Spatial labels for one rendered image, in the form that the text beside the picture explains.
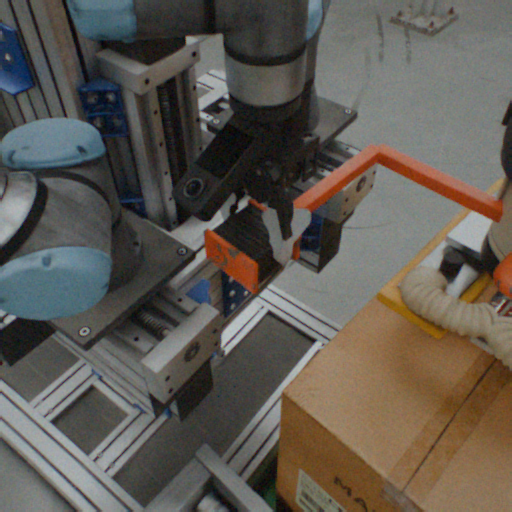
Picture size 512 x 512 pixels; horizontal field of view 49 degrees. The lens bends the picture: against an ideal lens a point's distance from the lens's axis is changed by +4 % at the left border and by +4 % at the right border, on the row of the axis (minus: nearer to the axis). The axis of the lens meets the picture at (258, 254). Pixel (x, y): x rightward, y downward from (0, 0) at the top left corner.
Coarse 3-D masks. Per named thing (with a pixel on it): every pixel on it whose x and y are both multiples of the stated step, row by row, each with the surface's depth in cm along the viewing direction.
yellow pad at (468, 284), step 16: (496, 192) 90; (432, 240) 83; (432, 256) 80; (448, 256) 77; (464, 256) 80; (400, 272) 79; (448, 272) 77; (464, 272) 78; (480, 272) 78; (384, 288) 77; (448, 288) 76; (464, 288) 76; (480, 288) 77; (400, 304) 75; (416, 320) 74
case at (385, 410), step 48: (336, 336) 87; (384, 336) 87; (432, 336) 87; (288, 384) 81; (336, 384) 81; (384, 384) 81; (432, 384) 82; (480, 384) 82; (288, 432) 87; (336, 432) 76; (384, 432) 76; (432, 432) 77; (480, 432) 77; (288, 480) 100; (336, 480) 84; (384, 480) 73; (432, 480) 72; (480, 480) 73
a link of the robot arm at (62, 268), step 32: (0, 192) 56; (32, 192) 57; (64, 192) 63; (96, 192) 67; (0, 224) 55; (32, 224) 56; (64, 224) 59; (96, 224) 63; (0, 256) 56; (32, 256) 56; (64, 256) 57; (96, 256) 60; (0, 288) 57; (32, 288) 58; (64, 288) 59; (96, 288) 61
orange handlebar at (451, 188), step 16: (352, 160) 77; (368, 160) 77; (384, 160) 78; (400, 160) 77; (416, 160) 77; (336, 176) 75; (352, 176) 76; (416, 176) 76; (432, 176) 74; (448, 176) 74; (320, 192) 72; (336, 192) 75; (448, 192) 74; (464, 192) 72; (480, 192) 72; (304, 208) 71; (480, 208) 72; (496, 208) 70; (496, 272) 64
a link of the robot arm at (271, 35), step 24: (216, 0) 43; (240, 0) 44; (264, 0) 44; (288, 0) 44; (216, 24) 45; (240, 24) 46; (264, 24) 45; (288, 24) 46; (240, 48) 47; (264, 48) 47; (288, 48) 47
